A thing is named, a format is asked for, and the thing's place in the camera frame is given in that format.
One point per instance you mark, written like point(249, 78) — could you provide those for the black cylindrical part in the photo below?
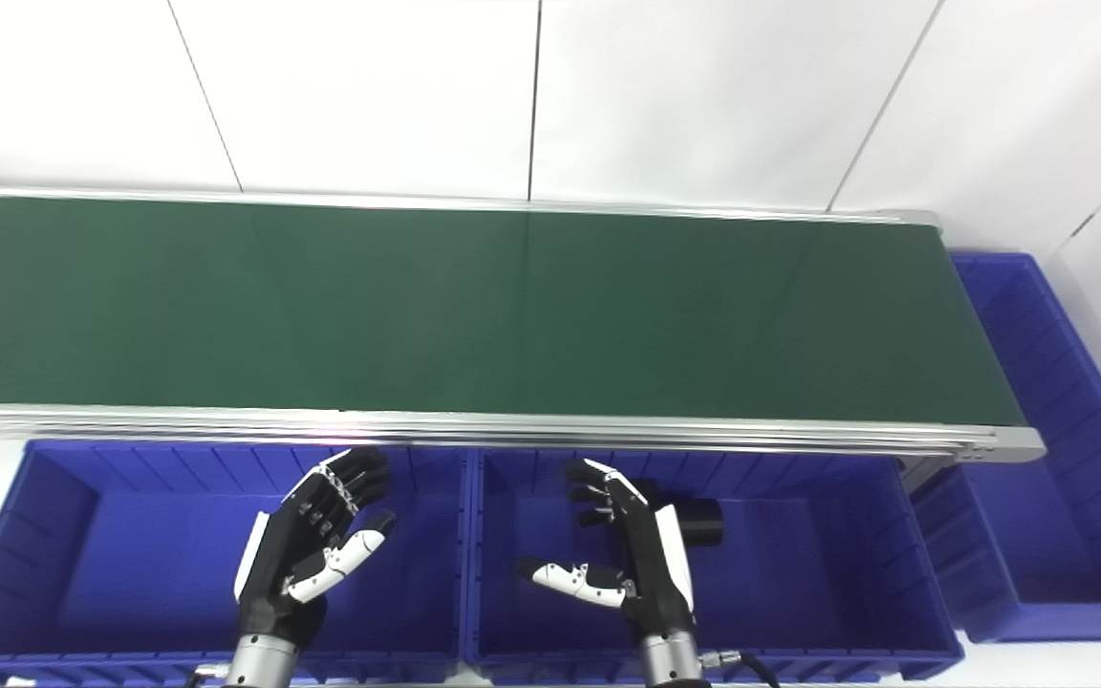
point(703, 524)

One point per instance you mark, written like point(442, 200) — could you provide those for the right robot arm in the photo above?
point(673, 661)

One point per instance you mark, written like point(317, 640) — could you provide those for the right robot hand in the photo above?
point(651, 564)

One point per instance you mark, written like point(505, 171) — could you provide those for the green conveyor belt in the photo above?
point(512, 431)
point(512, 306)

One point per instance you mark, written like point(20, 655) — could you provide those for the blue plastic bin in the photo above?
point(799, 573)
point(130, 564)
point(1057, 516)

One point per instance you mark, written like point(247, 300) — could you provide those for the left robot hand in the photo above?
point(283, 554)

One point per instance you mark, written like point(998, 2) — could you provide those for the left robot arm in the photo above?
point(262, 664)

